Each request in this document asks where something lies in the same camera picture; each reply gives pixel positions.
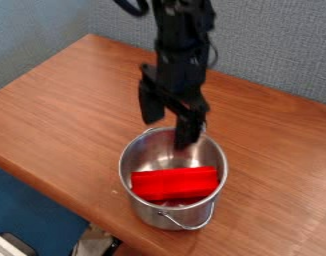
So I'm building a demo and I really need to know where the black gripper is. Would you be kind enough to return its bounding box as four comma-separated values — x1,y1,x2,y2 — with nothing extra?
139,40,210,150

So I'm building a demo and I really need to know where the metal pot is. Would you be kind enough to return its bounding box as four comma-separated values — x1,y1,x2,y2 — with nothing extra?
119,127,229,230

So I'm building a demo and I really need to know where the red block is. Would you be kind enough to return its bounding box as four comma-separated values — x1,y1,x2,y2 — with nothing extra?
131,166,220,201

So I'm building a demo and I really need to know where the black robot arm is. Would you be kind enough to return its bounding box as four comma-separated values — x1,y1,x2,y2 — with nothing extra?
139,0,216,150

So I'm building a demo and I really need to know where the white object at corner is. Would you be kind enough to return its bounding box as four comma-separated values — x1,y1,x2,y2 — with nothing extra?
0,233,38,256

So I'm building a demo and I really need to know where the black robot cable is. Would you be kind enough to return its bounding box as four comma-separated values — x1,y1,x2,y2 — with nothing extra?
113,0,150,17

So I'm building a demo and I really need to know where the grey table leg bracket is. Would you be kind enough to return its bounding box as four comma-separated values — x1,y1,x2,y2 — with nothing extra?
70,224,122,256

